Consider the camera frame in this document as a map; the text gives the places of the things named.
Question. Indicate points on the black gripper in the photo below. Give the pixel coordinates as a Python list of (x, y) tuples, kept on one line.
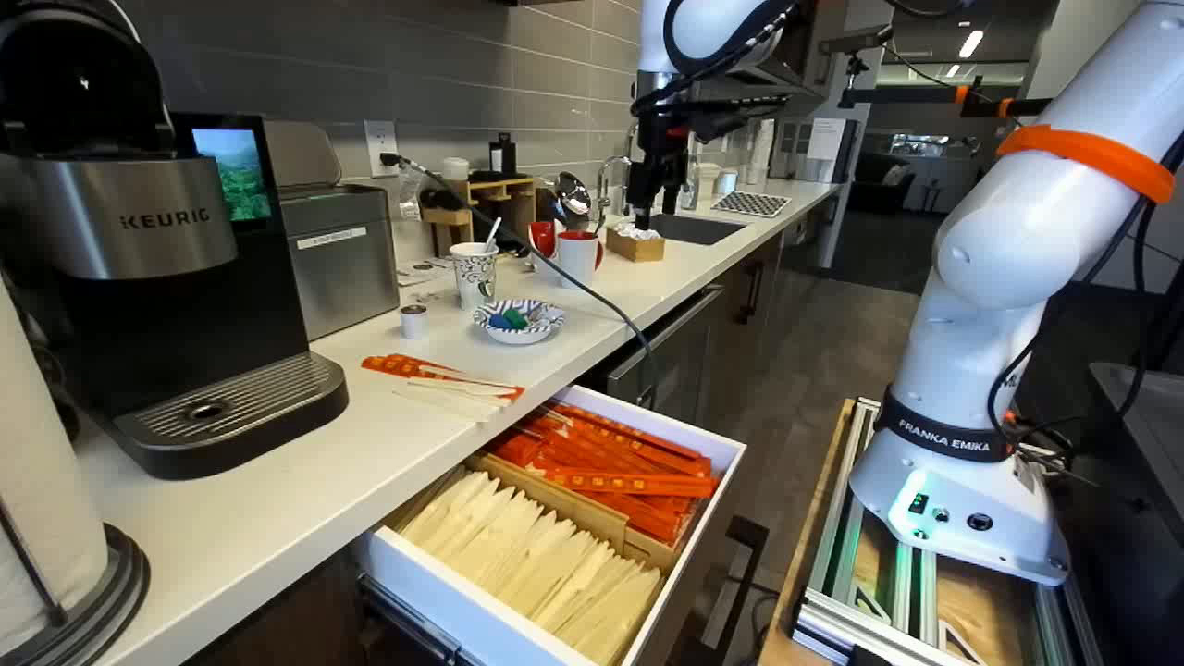
[(663, 161)]

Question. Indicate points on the white kitchen drawer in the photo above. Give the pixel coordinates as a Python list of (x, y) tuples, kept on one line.
[(474, 627)]

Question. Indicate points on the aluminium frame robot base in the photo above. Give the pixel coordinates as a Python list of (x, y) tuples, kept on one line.
[(860, 596)]

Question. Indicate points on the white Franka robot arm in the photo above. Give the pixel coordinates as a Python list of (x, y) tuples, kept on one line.
[(945, 473)]

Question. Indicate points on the cream packets in drawer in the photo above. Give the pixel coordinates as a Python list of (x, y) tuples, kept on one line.
[(533, 561)]

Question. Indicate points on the wooden tissue box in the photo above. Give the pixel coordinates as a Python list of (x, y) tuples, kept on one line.
[(637, 244)]

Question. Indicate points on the white red mug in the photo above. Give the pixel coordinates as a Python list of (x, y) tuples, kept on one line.
[(578, 253)]

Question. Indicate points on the wooden condiment organizer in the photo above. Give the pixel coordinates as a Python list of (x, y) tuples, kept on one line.
[(480, 210)]

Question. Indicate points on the white paper cup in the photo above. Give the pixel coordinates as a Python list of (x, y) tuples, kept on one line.
[(474, 273)]

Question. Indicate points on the small patterned bowl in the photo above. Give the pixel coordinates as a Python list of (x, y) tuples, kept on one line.
[(521, 318)]

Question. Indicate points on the small white creamer cup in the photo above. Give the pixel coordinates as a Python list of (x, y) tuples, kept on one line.
[(414, 318)]

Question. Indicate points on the silver metal box appliance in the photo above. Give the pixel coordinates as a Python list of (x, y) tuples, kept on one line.
[(338, 232)]

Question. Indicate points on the orange stir stick packets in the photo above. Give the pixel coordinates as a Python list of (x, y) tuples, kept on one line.
[(433, 376)]

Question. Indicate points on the black silver Keurig coffee maker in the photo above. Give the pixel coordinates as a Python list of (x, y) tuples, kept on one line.
[(145, 248)]

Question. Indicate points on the white paper towel roll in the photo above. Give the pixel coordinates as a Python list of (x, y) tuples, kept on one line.
[(70, 577)]

